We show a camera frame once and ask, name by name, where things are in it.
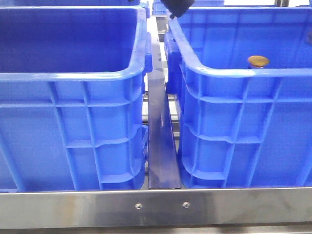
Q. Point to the rail screw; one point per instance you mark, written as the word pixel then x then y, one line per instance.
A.
pixel 138 206
pixel 186 205

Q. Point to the blue plastic bin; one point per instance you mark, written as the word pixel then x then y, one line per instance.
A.
pixel 71 94
pixel 242 127

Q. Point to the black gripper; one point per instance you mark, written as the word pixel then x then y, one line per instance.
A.
pixel 177 7

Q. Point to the left blue plastic bin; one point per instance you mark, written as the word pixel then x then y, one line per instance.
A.
pixel 71 94

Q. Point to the rear left blue bin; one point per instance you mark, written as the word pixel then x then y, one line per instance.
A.
pixel 15 3

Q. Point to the yellow push button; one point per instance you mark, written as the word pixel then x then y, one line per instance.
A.
pixel 258 62

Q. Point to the right blue plastic bin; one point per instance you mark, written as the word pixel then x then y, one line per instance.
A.
pixel 242 127

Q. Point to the steel divider bar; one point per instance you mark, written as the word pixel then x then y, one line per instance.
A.
pixel 162 162

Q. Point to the left rail screw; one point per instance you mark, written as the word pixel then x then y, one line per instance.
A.
pixel 138 206

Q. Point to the rear right blue bin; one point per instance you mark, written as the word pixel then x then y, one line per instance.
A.
pixel 159 8

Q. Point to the steel front rail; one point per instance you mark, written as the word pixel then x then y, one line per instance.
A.
pixel 160 208

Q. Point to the right rail screw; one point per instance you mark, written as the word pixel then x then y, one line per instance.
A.
pixel 186 205

